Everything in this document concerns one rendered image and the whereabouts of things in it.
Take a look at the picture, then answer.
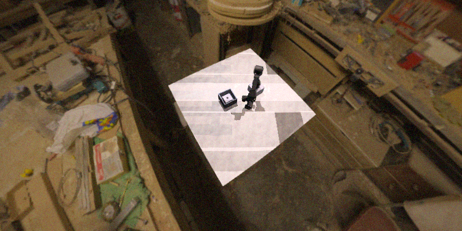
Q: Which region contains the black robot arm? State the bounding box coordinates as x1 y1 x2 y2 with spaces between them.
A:
241 65 264 108

